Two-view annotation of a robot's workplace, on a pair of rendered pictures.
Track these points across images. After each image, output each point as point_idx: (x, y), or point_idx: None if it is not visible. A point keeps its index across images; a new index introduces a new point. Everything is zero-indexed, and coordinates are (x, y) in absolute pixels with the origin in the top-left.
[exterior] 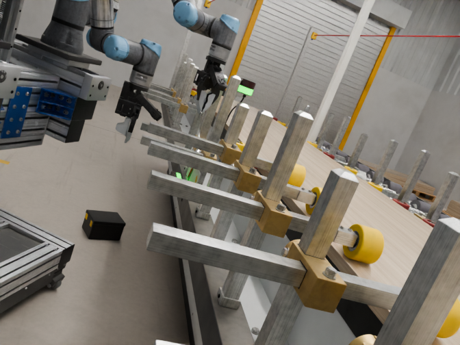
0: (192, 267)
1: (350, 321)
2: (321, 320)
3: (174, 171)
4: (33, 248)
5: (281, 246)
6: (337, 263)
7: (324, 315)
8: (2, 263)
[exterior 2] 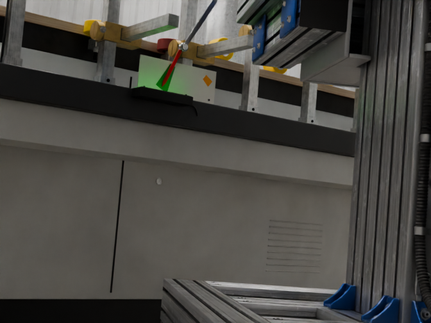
0: (316, 143)
1: (351, 113)
2: (333, 126)
3: (61, 95)
4: (247, 287)
5: (266, 109)
6: (332, 91)
7: (333, 123)
8: (326, 292)
